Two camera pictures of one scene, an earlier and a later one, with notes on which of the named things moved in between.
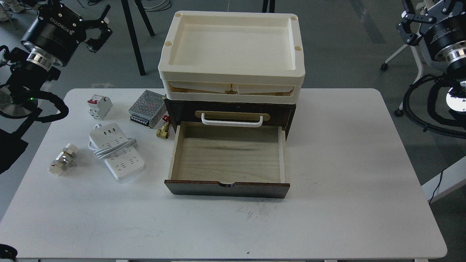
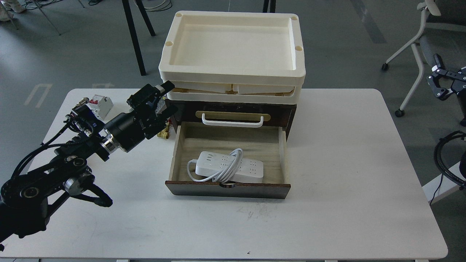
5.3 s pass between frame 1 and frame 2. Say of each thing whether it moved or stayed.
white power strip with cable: moved
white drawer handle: stayed
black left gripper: moved
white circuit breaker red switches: stayed
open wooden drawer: stayed
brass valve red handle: stayed
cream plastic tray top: stayed
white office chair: moved
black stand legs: stayed
